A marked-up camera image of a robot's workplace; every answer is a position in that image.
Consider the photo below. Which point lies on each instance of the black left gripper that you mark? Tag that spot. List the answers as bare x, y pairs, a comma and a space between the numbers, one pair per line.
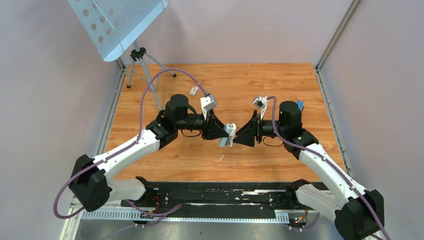
212, 128

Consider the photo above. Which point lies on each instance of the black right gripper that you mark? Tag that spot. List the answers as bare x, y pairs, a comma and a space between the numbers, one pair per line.
246, 136

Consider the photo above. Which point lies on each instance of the light blue white stapler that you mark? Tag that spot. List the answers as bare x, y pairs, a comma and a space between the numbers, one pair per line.
230, 129

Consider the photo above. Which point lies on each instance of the small white staple box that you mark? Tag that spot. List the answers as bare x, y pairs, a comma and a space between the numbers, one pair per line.
193, 91

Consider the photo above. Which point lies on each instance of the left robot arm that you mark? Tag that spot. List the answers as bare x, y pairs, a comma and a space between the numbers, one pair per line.
92, 178

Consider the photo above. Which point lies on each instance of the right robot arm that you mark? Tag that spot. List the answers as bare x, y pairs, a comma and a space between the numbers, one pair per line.
356, 212

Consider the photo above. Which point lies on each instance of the colourful toy block car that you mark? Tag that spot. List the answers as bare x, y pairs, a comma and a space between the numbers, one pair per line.
300, 105

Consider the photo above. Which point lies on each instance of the light blue music stand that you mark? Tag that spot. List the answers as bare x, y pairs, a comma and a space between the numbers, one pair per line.
115, 25

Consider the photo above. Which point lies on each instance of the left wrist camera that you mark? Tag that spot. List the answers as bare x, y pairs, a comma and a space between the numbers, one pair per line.
207, 103

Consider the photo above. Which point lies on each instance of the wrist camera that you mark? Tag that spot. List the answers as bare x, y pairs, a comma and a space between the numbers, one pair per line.
207, 103
261, 102

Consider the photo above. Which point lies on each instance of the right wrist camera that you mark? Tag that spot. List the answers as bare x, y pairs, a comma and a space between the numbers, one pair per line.
261, 102

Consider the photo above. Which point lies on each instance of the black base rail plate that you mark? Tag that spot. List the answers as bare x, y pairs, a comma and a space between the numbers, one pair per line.
220, 200

